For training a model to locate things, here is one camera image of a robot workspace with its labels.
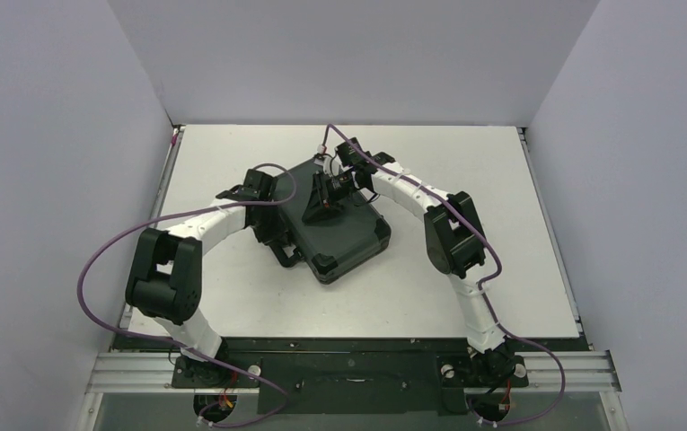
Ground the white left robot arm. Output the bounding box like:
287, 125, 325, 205
125, 164, 298, 386

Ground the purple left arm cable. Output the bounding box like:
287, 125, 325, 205
76, 163, 298, 429

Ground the black poker case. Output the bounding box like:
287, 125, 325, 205
253, 160, 392, 285

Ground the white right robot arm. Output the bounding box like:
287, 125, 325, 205
303, 139, 527, 387

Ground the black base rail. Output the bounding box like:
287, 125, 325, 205
170, 336, 618, 418

